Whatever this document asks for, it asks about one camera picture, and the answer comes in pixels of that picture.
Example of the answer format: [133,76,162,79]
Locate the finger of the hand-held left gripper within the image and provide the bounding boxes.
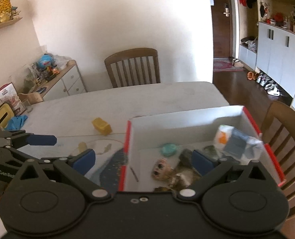
[0,147,61,166]
[0,129,57,150]

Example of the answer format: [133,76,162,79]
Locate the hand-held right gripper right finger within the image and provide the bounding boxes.
[177,149,272,200]

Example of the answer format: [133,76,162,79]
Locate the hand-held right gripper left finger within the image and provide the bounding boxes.
[19,148,112,201]

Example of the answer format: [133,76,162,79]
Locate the dark grey small pouch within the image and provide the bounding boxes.
[179,149,195,166]

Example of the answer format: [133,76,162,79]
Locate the brown patterned fabric band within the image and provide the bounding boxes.
[169,168,203,188]

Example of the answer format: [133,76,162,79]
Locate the teal round ring toy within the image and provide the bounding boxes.
[162,143,177,157]

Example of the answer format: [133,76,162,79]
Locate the white grey printed pouch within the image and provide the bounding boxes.
[213,124,265,166]

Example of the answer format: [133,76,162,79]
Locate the big-eyed doll head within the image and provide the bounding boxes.
[151,158,174,181]

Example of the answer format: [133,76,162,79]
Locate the red shoe box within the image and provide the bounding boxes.
[117,105,286,192]

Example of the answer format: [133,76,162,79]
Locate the blue speckled placemat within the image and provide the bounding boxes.
[93,147,126,188]

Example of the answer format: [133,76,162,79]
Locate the blue gloves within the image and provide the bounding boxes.
[5,115,28,131]

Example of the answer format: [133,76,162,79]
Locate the clear drinking glass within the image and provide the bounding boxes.
[22,99,34,113]

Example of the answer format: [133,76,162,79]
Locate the yellow small box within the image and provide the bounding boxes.
[92,117,112,136]

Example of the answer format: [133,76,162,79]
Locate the yellow tissue box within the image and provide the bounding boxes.
[0,103,15,127]

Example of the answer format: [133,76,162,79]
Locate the light wooden holder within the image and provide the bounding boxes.
[18,92,44,105]

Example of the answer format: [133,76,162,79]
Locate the red white carton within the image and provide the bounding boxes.
[0,82,26,115]

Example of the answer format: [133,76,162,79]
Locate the white wooden sideboard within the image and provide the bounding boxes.
[25,60,87,101]

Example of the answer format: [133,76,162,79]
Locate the blue toy globe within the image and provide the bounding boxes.
[36,54,54,69]

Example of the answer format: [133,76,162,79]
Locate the clear plastic bag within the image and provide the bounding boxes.
[51,55,70,70]

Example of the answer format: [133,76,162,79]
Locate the wooden round-back chair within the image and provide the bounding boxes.
[261,101,295,219]

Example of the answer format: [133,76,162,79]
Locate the red patterned rug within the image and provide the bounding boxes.
[213,58,245,72]

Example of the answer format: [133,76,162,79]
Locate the row of shoes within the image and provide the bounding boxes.
[256,72,281,96]

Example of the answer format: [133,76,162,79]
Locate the wooden slat-back chair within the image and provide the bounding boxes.
[104,48,161,88]

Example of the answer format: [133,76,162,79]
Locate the grey plastic bag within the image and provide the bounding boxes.
[247,37,258,51]

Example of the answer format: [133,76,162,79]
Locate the brown door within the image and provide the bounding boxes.
[207,0,234,59]

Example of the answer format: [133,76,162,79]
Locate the golden ornament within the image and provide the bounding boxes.
[0,0,13,22]

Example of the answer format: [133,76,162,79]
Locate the black hanging plush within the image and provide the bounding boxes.
[259,2,269,22]

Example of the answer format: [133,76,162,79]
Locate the wooden wall shelf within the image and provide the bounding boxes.
[0,17,23,33]

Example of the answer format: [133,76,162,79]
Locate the white wooden wall cabinet unit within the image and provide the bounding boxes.
[237,0,295,105]

